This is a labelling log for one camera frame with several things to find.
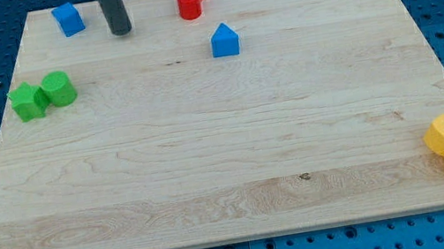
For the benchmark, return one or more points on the blue triangle block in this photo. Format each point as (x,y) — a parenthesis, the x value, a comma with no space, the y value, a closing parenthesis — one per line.
(225,42)

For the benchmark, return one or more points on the light wooden board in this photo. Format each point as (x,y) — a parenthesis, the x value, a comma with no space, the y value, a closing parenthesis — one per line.
(317,123)

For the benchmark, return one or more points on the red cylinder block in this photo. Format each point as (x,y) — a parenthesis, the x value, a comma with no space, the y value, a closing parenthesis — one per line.
(189,9)

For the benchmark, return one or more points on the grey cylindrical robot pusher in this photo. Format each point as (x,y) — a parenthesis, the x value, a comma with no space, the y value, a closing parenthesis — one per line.
(116,16)

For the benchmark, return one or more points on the green cylinder block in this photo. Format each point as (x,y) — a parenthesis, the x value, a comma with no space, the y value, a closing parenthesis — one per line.
(59,89)

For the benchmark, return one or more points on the blue cube block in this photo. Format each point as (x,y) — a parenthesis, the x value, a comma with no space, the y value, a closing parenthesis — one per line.
(68,19)

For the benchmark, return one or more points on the green star block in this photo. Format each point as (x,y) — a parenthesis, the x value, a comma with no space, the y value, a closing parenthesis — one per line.
(28,101)

